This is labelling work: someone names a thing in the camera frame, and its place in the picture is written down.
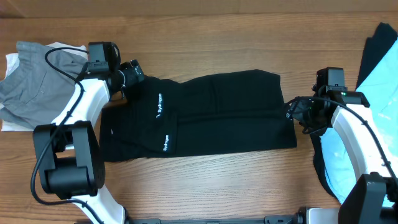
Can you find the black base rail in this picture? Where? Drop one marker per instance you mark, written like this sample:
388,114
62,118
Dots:
214,220

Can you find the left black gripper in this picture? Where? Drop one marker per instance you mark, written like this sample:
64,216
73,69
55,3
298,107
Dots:
131,78

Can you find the black garment under blue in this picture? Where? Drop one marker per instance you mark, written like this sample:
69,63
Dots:
374,49

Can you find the grey folded garment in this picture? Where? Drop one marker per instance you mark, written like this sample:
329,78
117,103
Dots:
34,93

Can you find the light blue garment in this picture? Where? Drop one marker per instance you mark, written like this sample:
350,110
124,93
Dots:
380,89

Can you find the white folded garment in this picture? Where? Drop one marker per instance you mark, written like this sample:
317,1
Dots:
13,62

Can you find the black Sydrogen garment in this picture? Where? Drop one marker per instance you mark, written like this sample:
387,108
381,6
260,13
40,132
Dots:
215,114

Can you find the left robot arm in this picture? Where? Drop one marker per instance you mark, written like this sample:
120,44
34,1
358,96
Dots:
69,167

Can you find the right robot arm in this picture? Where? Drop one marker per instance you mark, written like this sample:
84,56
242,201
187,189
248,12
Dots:
373,199

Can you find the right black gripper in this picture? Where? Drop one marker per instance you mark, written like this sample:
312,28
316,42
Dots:
300,112

